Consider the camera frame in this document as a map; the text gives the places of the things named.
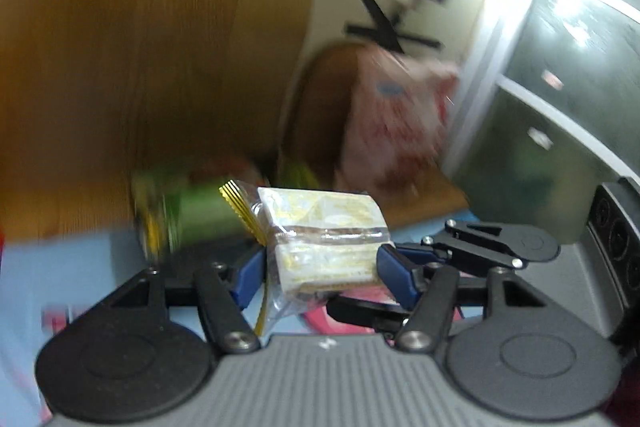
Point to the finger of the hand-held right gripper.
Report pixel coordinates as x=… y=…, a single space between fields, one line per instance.
x=365 y=312
x=480 y=244

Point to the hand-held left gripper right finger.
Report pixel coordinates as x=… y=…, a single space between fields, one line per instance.
x=397 y=274

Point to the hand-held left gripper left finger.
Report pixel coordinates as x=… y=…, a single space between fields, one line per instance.
x=250 y=279

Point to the clear yellow-trimmed biscuit packet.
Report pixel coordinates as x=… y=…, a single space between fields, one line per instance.
x=320 y=239

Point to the green snack box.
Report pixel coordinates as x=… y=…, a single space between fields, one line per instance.
x=195 y=207

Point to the small white sticker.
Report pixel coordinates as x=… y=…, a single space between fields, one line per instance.
x=540 y=139

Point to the pink white plastic bag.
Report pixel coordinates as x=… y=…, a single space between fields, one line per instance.
x=395 y=127

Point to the glass sliding door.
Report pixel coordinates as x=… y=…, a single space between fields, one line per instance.
x=560 y=117

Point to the small red sticker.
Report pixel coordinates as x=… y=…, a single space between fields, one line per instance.
x=552 y=79

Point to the wooden chair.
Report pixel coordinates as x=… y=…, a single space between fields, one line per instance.
x=320 y=107

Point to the blue printed blanket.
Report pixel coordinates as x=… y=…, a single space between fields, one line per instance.
x=60 y=272

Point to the black tape cross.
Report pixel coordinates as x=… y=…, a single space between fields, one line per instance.
x=387 y=29

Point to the wooden board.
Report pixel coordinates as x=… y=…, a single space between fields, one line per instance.
x=140 y=67

